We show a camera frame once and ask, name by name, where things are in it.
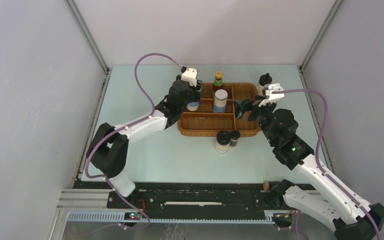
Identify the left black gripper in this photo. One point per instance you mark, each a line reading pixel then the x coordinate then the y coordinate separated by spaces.
pixel 196 91

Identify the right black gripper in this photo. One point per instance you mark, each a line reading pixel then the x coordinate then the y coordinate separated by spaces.
pixel 246 105

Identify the silver-lid salt jar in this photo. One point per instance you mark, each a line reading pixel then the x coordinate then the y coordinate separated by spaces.
pixel 192 106
pixel 220 101

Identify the black-top clear shaker bottle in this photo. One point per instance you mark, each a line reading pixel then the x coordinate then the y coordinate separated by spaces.
pixel 263 80

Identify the yellow-cap sauce bottle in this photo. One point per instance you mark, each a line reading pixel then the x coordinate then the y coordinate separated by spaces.
pixel 217 83

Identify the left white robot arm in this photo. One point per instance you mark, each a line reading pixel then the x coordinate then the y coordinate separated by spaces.
pixel 107 154

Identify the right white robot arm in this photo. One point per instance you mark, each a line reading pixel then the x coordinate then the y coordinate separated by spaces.
pixel 348 215

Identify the small black pepper jar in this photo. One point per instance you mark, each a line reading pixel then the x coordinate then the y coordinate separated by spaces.
pixel 234 137

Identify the brown wicker divided basket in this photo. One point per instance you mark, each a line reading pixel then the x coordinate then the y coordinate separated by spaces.
pixel 205 123

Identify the black-lid white spice jar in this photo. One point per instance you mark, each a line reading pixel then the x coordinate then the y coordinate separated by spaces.
pixel 223 139

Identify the small wooden cork knob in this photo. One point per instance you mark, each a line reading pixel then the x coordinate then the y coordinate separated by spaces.
pixel 266 185

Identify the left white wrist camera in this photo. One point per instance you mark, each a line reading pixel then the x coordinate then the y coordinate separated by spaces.
pixel 189 74

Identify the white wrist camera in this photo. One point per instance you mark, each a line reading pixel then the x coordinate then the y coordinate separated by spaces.
pixel 271 92
pixel 189 74

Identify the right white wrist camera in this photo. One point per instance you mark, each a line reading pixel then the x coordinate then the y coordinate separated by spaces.
pixel 271 92

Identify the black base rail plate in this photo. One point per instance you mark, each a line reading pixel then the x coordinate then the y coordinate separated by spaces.
pixel 202 201

